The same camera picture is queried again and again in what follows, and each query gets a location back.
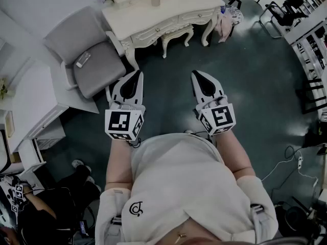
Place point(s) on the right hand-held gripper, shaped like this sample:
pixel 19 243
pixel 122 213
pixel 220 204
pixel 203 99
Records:
pixel 221 119

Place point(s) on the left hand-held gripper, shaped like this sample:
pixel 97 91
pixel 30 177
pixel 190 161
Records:
pixel 120 122

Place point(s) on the person's left forearm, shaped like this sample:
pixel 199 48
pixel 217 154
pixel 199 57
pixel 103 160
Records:
pixel 118 162

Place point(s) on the person's right forearm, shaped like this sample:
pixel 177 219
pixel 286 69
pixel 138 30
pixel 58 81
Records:
pixel 235 157

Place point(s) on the person's right hand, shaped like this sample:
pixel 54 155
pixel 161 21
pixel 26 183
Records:
pixel 217 102

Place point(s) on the person's left hand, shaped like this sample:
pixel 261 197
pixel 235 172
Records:
pixel 118 105

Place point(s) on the grey armchair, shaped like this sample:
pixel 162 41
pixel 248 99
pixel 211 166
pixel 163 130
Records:
pixel 99 68

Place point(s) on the person's white shoe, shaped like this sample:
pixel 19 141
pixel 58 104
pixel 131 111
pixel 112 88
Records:
pixel 189 131

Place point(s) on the white remote control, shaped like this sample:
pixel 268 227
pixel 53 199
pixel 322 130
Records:
pixel 83 59

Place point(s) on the white ornate stool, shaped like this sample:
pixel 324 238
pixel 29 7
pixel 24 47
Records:
pixel 176 33

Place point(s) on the pink cloth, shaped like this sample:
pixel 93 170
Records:
pixel 224 28

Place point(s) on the white ornate dressing table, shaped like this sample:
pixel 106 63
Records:
pixel 143 22

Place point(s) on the blue floral cushion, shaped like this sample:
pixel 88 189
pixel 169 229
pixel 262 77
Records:
pixel 233 14

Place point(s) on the person's white sweatshirt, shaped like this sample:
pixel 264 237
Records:
pixel 184 182

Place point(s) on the white cabinet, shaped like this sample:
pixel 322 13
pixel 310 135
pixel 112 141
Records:
pixel 33 93

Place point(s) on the black slatted chair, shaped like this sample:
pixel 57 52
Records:
pixel 314 96

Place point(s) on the black chair with black bag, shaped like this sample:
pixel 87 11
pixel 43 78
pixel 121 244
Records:
pixel 286 15

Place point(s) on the white shelving rack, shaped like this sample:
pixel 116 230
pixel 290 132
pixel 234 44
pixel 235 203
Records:
pixel 310 50

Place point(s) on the white power strip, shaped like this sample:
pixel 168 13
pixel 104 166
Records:
pixel 300 162

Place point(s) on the white flower bunch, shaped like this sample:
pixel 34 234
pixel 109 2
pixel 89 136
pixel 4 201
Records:
pixel 3 87

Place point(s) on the small black device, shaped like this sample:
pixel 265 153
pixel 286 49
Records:
pixel 83 228

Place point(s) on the black round floor equipment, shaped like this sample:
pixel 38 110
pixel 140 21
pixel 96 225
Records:
pixel 296 217

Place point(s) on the wooden picture frame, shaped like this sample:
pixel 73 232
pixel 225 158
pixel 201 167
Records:
pixel 9 124

